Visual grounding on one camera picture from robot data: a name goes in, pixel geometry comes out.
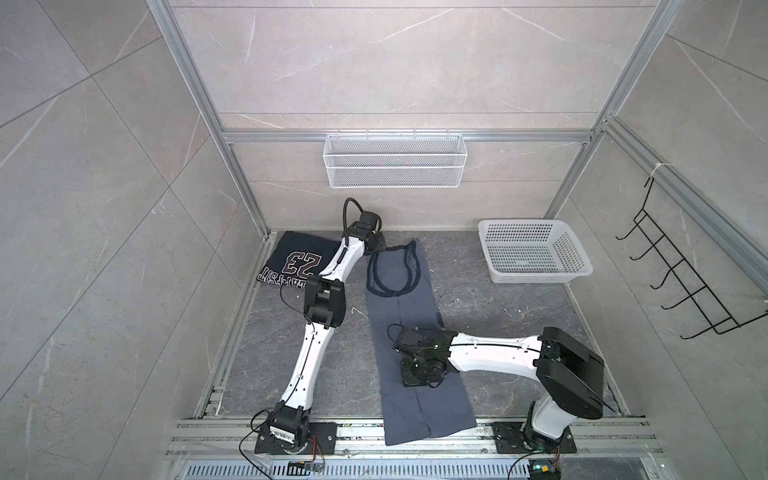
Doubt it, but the grey-blue printed tank top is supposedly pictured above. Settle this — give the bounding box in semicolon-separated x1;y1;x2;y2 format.
366;239;476;446

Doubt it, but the navy tank top red trim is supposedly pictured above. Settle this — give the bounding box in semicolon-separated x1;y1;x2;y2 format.
257;231;340;289

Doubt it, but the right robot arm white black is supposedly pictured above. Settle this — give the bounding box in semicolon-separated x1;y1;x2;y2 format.
393;327;606;452

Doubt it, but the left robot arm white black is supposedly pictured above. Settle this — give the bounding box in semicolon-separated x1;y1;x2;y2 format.
266;222;386;453

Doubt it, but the white plastic laundry basket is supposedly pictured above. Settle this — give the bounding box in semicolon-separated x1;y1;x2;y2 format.
478;219;593;284

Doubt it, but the white zip tie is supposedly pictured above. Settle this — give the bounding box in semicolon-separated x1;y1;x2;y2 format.
649;162;672;178

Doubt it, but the left black corrugated cable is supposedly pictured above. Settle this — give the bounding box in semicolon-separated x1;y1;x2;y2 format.
341;197;367;241

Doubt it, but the white wire mesh wall basket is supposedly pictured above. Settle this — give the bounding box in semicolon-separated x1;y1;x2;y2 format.
323;133;468;189

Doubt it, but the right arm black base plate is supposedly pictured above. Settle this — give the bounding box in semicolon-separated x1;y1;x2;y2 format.
491;422;577;454

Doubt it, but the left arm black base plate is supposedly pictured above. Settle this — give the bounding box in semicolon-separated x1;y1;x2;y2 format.
254;422;338;455

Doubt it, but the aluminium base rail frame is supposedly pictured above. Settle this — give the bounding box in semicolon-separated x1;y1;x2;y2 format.
159;417;676;479

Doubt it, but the black wire hook rack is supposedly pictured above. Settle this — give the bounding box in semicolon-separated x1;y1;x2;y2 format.
615;177;767;340

